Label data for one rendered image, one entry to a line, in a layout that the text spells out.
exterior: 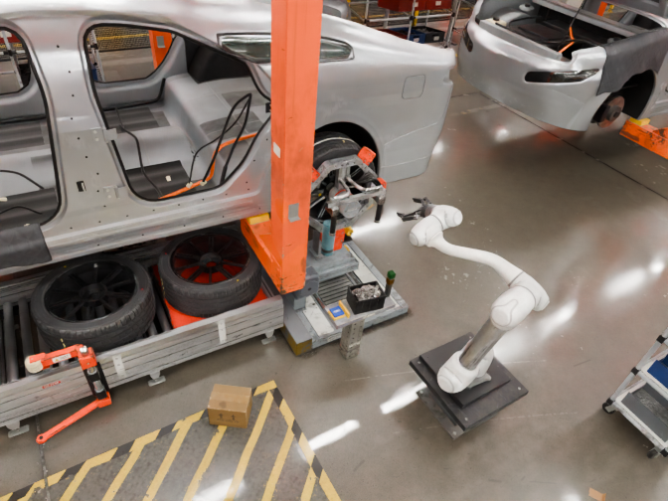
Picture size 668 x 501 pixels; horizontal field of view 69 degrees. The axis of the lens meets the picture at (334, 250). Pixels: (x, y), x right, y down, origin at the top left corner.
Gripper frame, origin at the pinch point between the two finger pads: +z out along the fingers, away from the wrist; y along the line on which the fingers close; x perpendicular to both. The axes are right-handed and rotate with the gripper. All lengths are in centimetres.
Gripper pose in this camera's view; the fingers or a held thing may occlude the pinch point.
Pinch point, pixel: (407, 207)
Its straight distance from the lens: 282.8
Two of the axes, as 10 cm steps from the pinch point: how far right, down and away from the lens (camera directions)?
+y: 7.2, -6.3, 2.7
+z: -5.0, -2.1, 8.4
